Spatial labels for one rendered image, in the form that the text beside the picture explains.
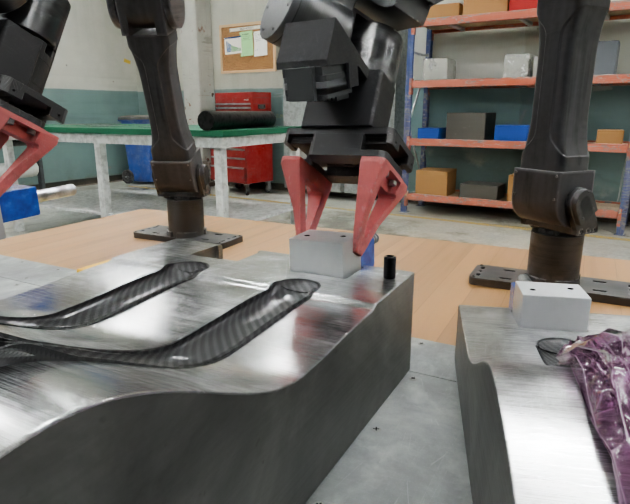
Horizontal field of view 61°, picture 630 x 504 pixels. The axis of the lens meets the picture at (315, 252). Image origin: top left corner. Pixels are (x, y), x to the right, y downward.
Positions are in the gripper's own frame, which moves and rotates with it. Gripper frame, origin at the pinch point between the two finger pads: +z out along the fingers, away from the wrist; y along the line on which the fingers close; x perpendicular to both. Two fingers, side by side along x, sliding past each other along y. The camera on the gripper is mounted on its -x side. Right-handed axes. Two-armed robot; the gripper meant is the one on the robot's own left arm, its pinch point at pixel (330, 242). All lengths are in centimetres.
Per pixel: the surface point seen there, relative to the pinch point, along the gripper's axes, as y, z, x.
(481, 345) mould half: 13.5, 6.4, 0.4
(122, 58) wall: -617, -343, 443
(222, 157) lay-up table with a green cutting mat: -200, -99, 219
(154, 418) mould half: 7.2, 12.7, -25.0
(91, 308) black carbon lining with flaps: -11.8, 9.6, -12.4
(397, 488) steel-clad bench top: 11.1, 16.2, -6.7
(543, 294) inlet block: 16.9, 1.4, 4.2
